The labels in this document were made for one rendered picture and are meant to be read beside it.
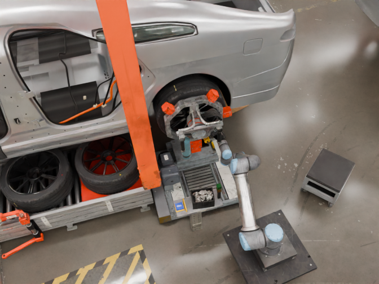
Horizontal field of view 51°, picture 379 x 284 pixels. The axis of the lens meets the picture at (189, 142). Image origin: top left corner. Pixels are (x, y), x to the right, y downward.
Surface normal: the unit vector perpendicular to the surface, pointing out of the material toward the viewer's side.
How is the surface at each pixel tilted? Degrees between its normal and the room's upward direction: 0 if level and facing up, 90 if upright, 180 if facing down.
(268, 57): 90
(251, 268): 0
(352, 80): 0
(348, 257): 0
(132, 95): 90
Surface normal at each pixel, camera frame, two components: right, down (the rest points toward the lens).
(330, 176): -0.04, -0.61
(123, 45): 0.26, 0.76
